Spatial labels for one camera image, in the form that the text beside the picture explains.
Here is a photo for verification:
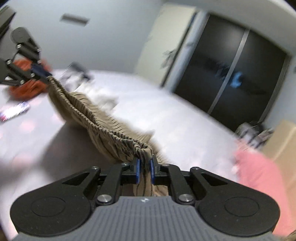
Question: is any polka dot bed sheet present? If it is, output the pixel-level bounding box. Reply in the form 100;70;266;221
1;71;238;239

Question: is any black sliding wardrobe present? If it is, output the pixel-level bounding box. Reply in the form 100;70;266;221
174;15;290;131

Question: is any orange garment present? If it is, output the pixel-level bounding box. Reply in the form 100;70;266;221
8;58;48;101

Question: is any brown striped garment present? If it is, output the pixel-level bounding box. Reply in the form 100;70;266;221
47;76;169;196

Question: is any beige padded headboard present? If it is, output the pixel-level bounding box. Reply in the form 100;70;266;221
261;119;296;186

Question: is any black item near white garment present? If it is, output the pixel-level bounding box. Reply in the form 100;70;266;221
60;62;93;91

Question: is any cream room door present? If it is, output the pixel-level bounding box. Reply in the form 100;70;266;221
134;3;196;86

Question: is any smartphone on bed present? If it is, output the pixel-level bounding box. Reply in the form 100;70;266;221
1;102;30;122

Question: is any white crumpled garment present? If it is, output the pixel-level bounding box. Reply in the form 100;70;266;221
93;95;118;112

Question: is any white bedside shelf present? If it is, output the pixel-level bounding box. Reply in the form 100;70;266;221
235;121;274;149

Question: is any pink blanket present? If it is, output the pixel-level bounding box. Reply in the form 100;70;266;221
234;141;295;237

